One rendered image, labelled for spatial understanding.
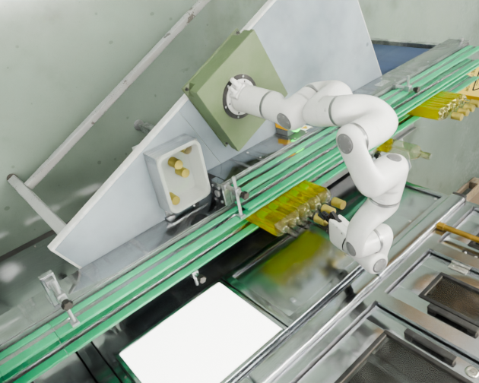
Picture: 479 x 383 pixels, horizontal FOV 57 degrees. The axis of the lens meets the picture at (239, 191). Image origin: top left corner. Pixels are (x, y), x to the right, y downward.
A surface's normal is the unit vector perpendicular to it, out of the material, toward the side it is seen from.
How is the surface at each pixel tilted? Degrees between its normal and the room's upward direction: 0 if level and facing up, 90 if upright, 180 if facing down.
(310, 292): 91
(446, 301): 90
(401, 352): 90
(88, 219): 0
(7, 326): 90
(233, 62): 1
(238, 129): 1
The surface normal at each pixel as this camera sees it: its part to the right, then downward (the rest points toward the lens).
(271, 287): -0.16, -0.84
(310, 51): 0.64, 0.31
